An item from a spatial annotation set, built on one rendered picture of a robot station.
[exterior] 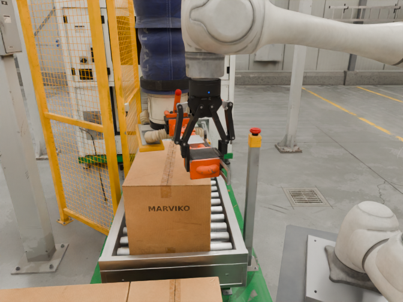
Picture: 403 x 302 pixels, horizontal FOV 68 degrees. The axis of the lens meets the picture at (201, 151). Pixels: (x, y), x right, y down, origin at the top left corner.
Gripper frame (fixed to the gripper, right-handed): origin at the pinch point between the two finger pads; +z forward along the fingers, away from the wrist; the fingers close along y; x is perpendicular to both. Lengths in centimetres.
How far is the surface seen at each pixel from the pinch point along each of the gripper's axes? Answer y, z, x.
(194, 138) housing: -0.3, -1.0, -13.1
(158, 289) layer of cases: 12, 74, -32
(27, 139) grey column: 83, 34, -135
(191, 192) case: -6, 37, -48
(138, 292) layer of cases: 20, 74, -32
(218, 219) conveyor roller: -29, 75, -78
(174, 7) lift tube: -1, -38, -48
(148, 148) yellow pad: 11.8, 12.0, -42.5
